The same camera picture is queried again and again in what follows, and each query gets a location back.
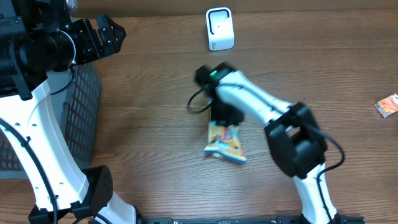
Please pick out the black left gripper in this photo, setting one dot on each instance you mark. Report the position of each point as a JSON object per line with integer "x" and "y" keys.
{"x": 93, "y": 47}

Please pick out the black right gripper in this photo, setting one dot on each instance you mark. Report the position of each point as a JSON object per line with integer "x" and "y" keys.
{"x": 231, "y": 121}

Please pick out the yellow snack packet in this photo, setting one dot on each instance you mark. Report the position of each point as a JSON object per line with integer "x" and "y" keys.
{"x": 223, "y": 142}

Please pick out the small orange white tissue pack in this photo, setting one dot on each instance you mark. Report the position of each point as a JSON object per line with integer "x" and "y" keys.
{"x": 387, "y": 106}

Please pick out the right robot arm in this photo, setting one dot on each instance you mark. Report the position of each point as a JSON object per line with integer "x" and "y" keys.
{"x": 295, "y": 142}

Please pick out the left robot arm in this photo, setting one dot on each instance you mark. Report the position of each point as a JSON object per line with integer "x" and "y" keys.
{"x": 38, "y": 37}

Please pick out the white barcode scanner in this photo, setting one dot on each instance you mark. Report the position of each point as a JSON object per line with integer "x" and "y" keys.
{"x": 219, "y": 24}

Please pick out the dark grey plastic basket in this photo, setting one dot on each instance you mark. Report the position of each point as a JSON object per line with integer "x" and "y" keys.
{"x": 76, "y": 111}

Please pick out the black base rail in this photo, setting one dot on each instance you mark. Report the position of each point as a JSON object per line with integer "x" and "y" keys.
{"x": 278, "y": 220}

